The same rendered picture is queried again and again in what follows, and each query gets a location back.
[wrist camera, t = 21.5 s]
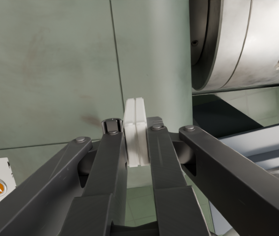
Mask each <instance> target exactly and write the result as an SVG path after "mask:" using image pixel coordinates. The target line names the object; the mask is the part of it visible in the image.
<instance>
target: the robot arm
mask: <svg viewBox="0 0 279 236"><path fill-rule="evenodd" d="M101 125H102V131H103V136H102V139H101V140H99V141H96V142H92V140H91V138H90V137H83V136H81V137H77V138H76V139H73V140H72V141H70V142H69V143H68V144H67V145H66V146H65V147H64V148H62V149H61V150H60V151H59V152H58V153H56V154H55V155H54V156H53V157H52V158H51V159H49V160H48V161H47V162H46V163H45V164H43V165H42V166H41V167H40V168H39V169H38V170H36V171H35V172H34V173H33V174H32V175H30V176H29V177H28V178H27V179H26V180H24V181H23V182H22V183H21V184H20V185H19V186H17V187H16V188H15V189H14V190H13V191H12V192H11V193H9V194H8V195H7V196H6V197H5V198H4V199H2V200H1V201H0V236H57V235H58V234H59V236H218V235H216V234H215V233H213V232H211V231H210V230H209V228H208V225H207V223H206V220H205V218H204V215H203V212H202V210H201V207H200V205H199V202H198V200H197V197H196V194H195V192H194V189H193V187H192V186H191V185H190V186H188V185H187V182H186V179H185V176H184V174H183V171H184V172H185V173H186V174H187V176H188V177H189V178H190V179H191V180H192V181H193V183H194V184H195V185H196V186H197V187H198V188H199V190H200V191H201V192H202V193H203V194H204V195H205V196H206V198H207V199H208V200H209V201H210V202H211V203H212V204H213V205H214V206H215V208H216V209H217V210H218V211H219V212H220V213H221V215H222V216H223V217H224V218H225V219H226V220H227V222H228V223H229V224H230V225H231V226H232V228H231V229H230V230H228V231H227V232H226V233H225V234H224V235H223V236H279V167H278V168H273V169H269V170H265V169H263V168H262V167H260V166H259V165H257V164H256V163H254V162H252V161H251V160H250V159H248V158H246V157H245V156H243V155H242V154H240V153H238V152H237V151H235V150H234V149H232V148H231V147H229V146H228V145H226V144H225V143H223V142H221V141H220V140H218V139H217V138H215V137H213V136H212V135H210V134H209V133H207V132H206V131H204V130H203V129H201V128H200V127H198V126H194V125H187V126H182V127H180V128H179V133H172V132H169V131H168V129H167V127H166V126H164V123H163V121H162V118H161V117H159V116H157V117H148V118H146V115H145V108H144V101H143V98H142V97H138V98H136V99H133V98H129V99H128V100H127V101H126V107H125V113H124V119H123V120H121V119H120V118H109V119H105V120H103V121H102V122H101ZM149 164H150V165H151V177H152V186H153V194H154V202H155V211H156V219H157V221H154V222H150V223H147V224H144V225H141V226H137V227H128V226H125V212H126V194H127V177H128V166H129V167H138V165H141V166H148V165H149ZM182 170H183V171H182Z"/></svg>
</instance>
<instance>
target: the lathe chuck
mask: <svg viewBox="0 0 279 236"><path fill-rule="evenodd" d="M278 60H279V0H251V6H250V13H249V21H248V26H247V31H246V35H245V39H244V43H243V47H242V50H241V54H240V56H239V59H238V62H237V64H236V67H235V69H234V71H233V73H232V75H231V77H230V78H229V80H228V81H227V82H226V83H225V84H224V85H223V86H222V87H220V89H223V88H232V87H241V86H250V85H259V84H267V83H271V82H274V81H276V80H278V79H279V66H277V62H278Z"/></svg>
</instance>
